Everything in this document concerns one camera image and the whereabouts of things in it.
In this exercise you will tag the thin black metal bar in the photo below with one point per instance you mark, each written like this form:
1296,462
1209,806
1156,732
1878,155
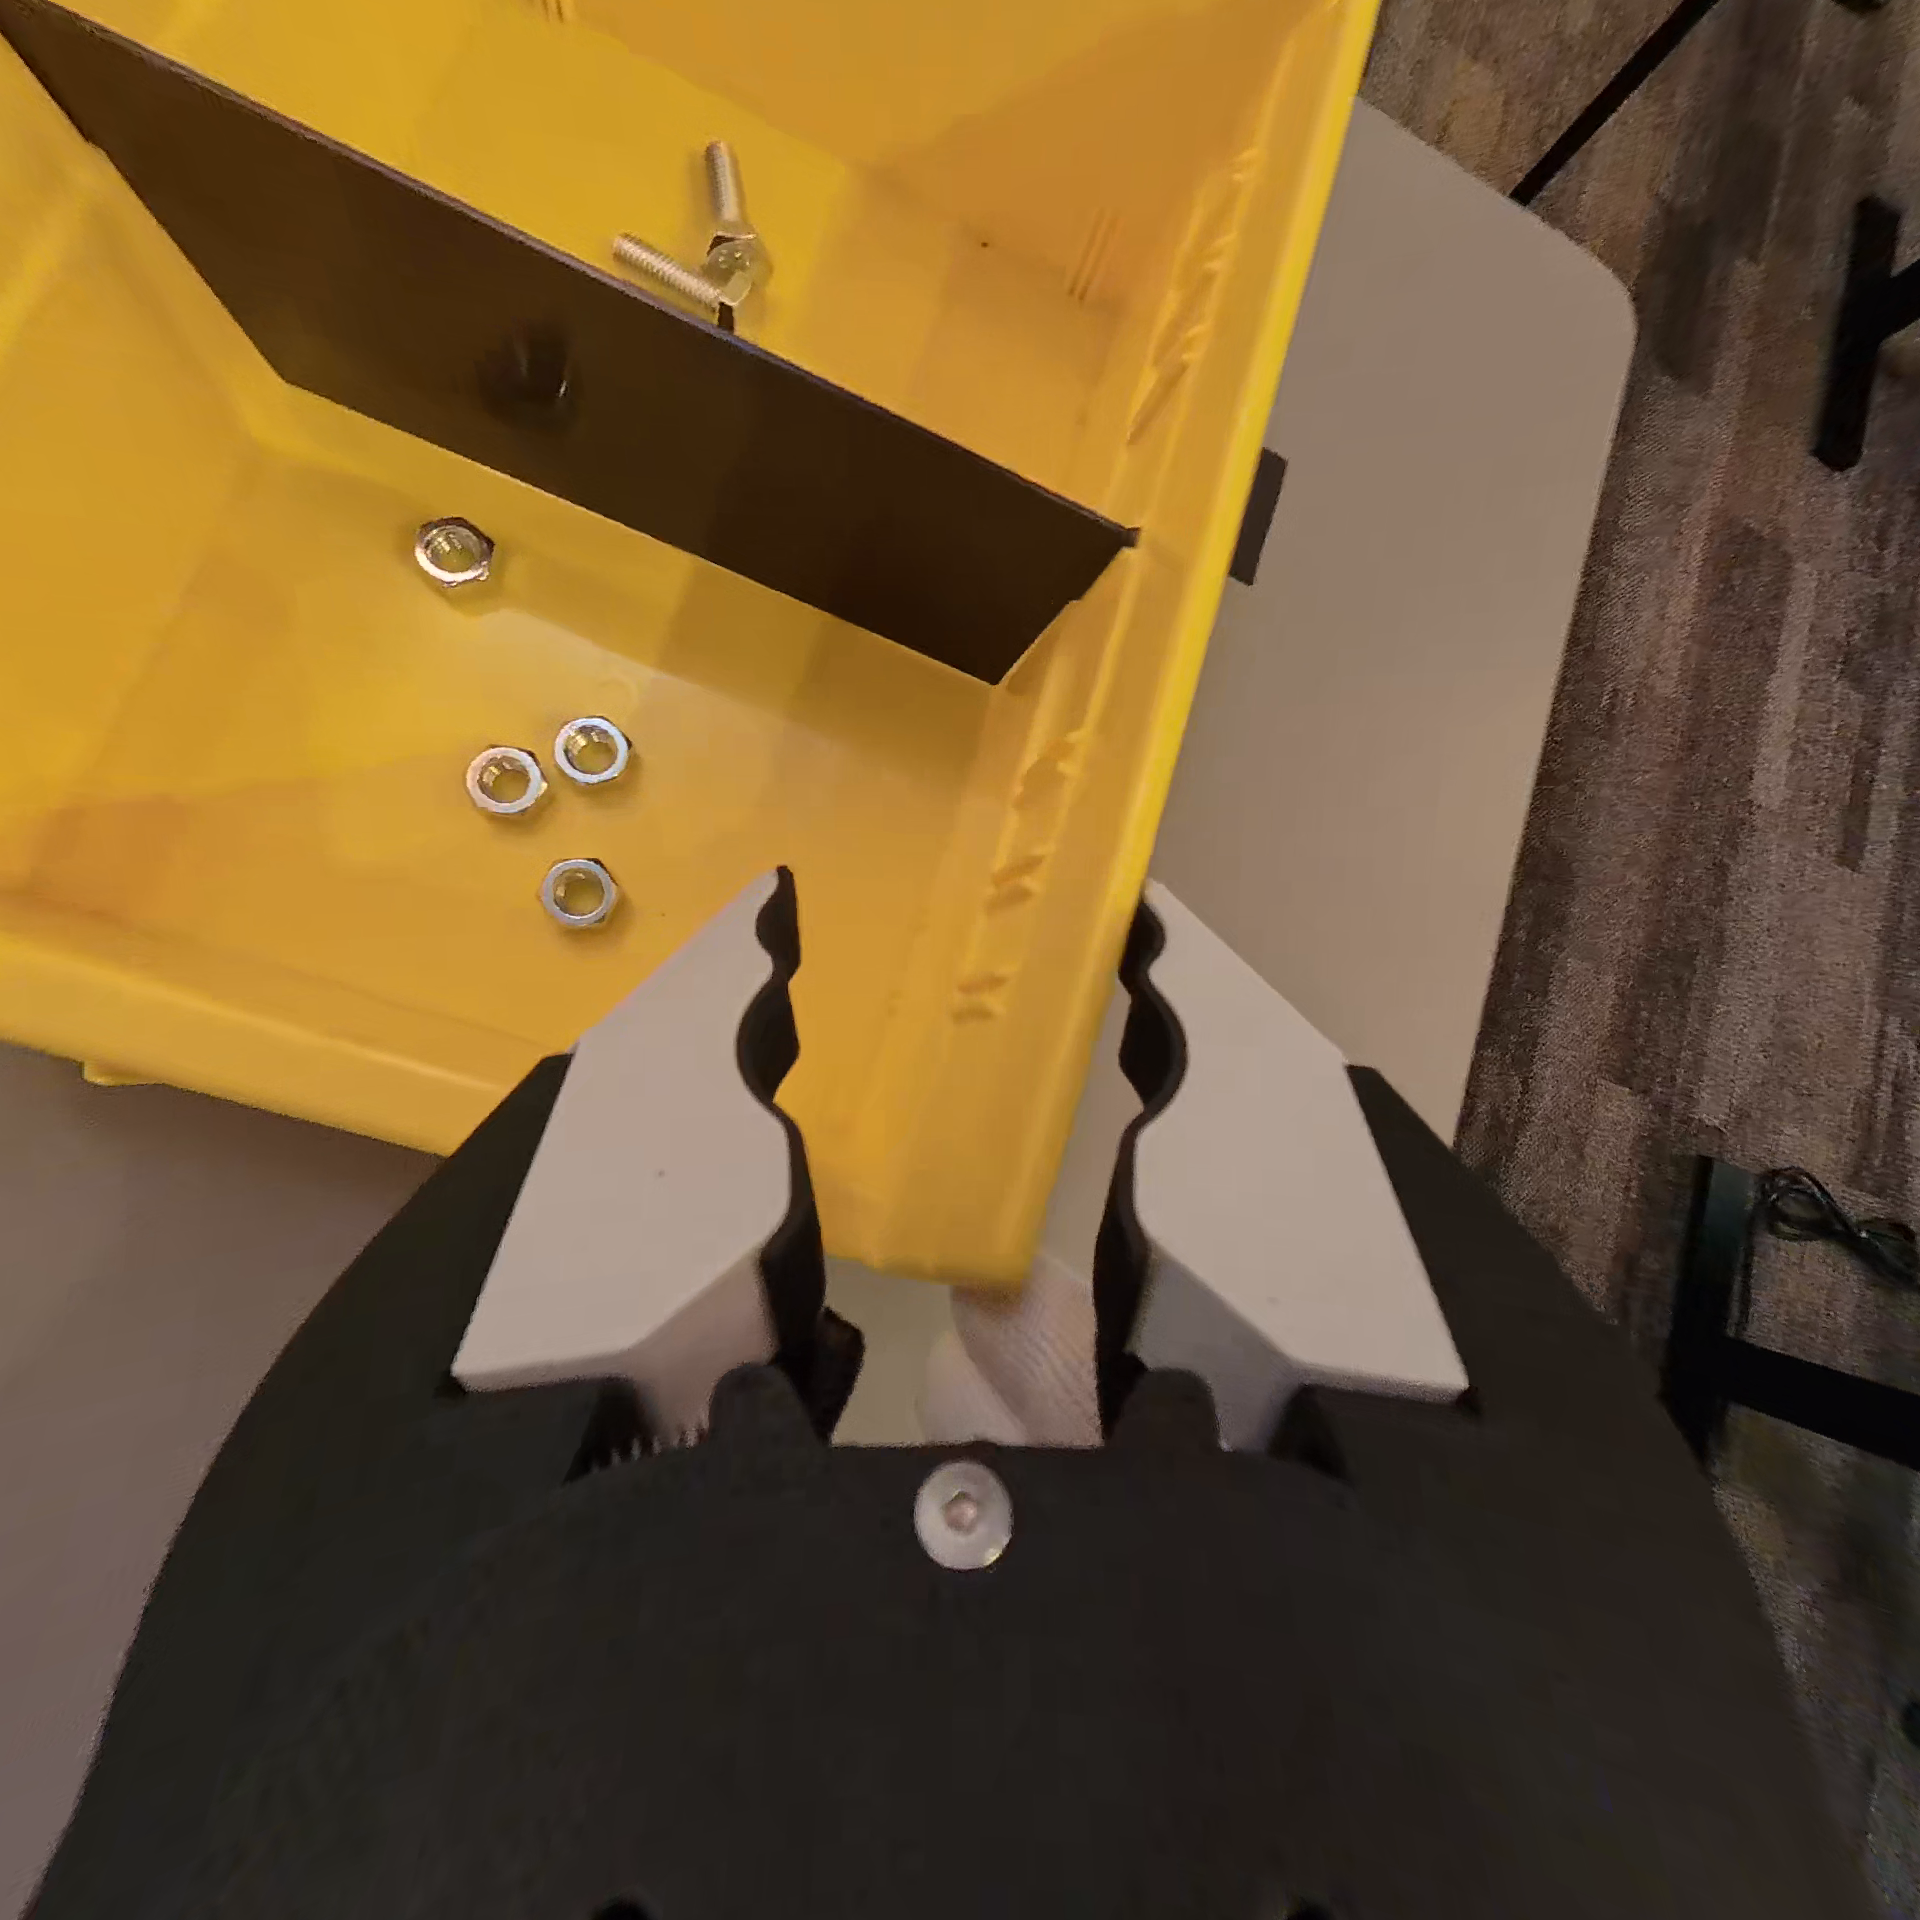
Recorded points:
1620,102

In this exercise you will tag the silver hex bolt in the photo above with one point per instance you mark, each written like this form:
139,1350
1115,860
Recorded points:
722,188
651,258

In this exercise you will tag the black bin divider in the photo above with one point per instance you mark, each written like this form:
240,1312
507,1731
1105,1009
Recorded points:
675,451

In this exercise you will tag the yellow plastic bin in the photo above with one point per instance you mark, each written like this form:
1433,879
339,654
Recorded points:
299,931

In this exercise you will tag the person's right hand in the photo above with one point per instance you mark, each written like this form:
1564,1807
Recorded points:
1020,1366

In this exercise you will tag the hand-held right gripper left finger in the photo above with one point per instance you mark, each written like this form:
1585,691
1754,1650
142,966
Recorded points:
644,1171

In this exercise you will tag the black metal frame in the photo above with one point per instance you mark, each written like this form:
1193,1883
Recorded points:
1704,1305

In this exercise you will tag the black table edge clip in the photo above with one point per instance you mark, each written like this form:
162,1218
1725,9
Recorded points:
1261,518

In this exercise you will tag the silver hex nut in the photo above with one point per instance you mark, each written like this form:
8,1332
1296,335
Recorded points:
595,747
452,550
506,779
576,892

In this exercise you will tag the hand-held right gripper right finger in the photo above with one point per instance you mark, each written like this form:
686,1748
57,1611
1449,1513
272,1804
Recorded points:
1290,1201

